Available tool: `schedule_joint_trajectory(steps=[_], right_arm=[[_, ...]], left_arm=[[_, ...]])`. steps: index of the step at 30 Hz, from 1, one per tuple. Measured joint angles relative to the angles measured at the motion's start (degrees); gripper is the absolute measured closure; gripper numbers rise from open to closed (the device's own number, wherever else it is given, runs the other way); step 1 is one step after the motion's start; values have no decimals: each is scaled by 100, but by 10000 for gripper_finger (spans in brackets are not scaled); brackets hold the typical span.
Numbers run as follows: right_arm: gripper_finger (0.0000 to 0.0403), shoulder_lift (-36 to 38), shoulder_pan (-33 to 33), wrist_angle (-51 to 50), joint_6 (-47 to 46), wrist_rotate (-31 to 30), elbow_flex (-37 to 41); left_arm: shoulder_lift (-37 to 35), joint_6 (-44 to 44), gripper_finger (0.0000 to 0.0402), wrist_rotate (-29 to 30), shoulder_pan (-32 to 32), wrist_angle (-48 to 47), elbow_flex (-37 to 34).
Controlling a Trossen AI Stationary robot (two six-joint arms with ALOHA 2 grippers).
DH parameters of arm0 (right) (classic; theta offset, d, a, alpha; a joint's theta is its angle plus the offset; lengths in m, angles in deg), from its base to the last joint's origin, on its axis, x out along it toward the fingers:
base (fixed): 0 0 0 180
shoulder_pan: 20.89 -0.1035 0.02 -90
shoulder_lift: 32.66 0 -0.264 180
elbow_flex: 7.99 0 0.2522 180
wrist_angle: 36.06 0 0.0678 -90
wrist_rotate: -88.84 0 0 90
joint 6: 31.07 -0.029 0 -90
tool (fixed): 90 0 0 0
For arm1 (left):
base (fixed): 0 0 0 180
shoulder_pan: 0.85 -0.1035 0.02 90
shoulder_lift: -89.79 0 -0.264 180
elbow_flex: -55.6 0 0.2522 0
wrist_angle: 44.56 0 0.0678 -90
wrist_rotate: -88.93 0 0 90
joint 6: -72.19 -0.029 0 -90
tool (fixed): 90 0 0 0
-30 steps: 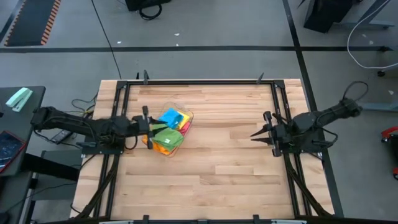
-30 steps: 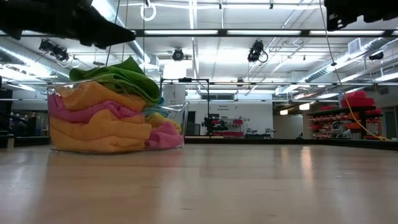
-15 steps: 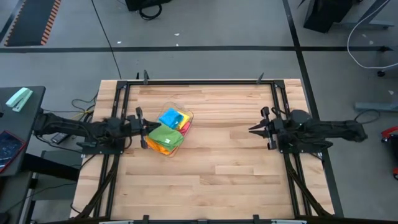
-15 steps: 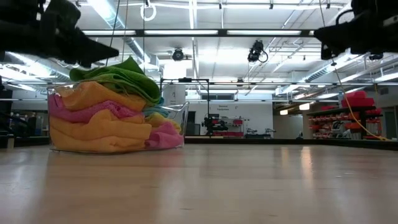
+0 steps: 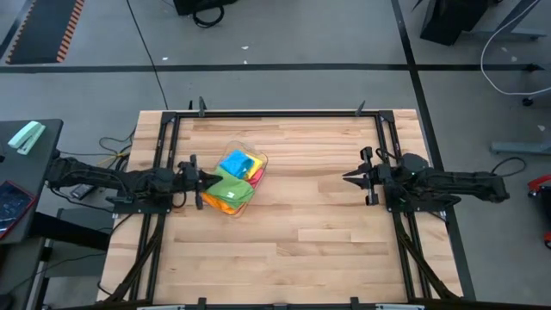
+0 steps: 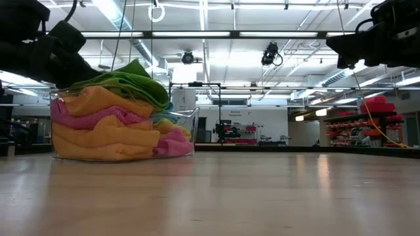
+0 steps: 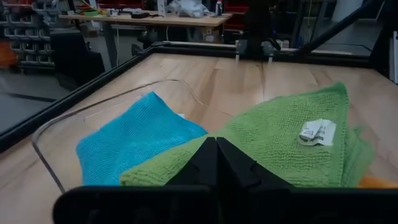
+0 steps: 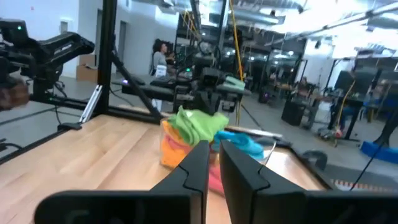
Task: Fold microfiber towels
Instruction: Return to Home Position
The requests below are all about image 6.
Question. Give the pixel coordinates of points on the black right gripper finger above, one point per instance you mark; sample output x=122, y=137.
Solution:
x=354, y=49

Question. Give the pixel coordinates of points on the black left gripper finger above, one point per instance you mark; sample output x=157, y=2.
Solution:
x=78, y=73

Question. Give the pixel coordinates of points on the long pink microfiber towel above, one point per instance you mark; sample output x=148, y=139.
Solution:
x=82, y=119

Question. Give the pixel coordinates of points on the green microfiber towel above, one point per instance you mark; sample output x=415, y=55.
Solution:
x=131, y=83

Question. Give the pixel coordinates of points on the small orange microfiber towel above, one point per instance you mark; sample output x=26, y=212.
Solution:
x=105, y=141

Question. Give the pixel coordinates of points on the clear plastic container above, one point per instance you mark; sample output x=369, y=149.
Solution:
x=193, y=121

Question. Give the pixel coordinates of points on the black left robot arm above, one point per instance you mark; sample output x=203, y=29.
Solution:
x=16, y=13

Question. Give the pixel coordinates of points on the shelf with red bins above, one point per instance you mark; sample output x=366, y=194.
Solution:
x=361, y=131

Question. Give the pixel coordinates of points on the white machine cabinet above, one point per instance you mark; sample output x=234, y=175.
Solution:
x=183, y=100

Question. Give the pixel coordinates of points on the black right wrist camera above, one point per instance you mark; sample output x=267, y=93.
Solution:
x=393, y=16

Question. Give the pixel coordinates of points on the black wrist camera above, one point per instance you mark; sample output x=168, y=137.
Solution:
x=393, y=16
x=67, y=36

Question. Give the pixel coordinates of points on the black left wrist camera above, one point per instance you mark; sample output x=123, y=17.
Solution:
x=67, y=36

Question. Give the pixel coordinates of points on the black overhead camera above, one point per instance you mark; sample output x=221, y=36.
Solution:
x=270, y=52

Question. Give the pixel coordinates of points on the black metal table frame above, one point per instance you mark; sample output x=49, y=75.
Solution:
x=295, y=149

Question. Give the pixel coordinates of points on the black overhead frame beam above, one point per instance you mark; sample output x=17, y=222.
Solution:
x=197, y=34

